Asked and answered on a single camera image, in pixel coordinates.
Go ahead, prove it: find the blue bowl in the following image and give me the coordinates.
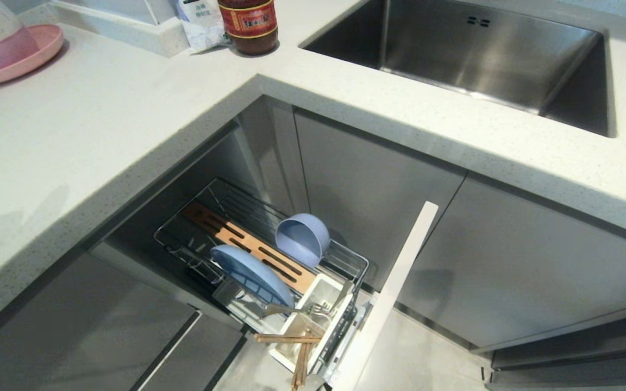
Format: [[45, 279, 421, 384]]
[[275, 213, 331, 269]]

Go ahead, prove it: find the grey cabinet door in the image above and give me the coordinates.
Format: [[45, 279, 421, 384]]
[[398, 173, 626, 349], [0, 252, 199, 391], [293, 108, 468, 291]]

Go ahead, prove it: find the wooden slotted board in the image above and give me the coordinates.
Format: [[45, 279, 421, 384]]
[[183, 202, 317, 295]]

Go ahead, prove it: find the blue plate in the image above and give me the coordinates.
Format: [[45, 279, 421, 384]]
[[210, 244, 296, 308]]

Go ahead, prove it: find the white utensil holder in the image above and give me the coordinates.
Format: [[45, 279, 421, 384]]
[[268, 273, 355, 374]]

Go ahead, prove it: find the metal fork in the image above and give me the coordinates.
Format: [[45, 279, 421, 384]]
[[230, 298, 332, 320]]

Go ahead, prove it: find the white drawer front panel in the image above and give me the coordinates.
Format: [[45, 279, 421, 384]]
[[328, 201, 440, 391]]

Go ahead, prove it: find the wooden chopstick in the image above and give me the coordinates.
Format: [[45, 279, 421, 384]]
[[254, 333, 322, 344], [291, 342, 314, 391]]

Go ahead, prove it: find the dark sauce jar red label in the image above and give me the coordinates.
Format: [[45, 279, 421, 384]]
[[217, 0, 279, 56]]

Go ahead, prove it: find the white plastic bag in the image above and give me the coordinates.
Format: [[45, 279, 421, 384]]
[[176, 0, 227, 54]]

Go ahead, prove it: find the stainless steel sink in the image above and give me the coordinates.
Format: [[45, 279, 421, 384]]
[[300, 0, 617, 138]]

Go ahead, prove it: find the white stone ledge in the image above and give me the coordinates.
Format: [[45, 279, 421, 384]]
[[47, 0, 190, 58]]

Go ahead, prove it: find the pink plate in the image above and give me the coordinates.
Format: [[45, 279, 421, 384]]
[[0, 24, 65, 87]]

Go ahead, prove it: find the pull-out wire dish rack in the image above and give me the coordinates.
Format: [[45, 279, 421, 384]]
[[153, 178, 371, 387]]

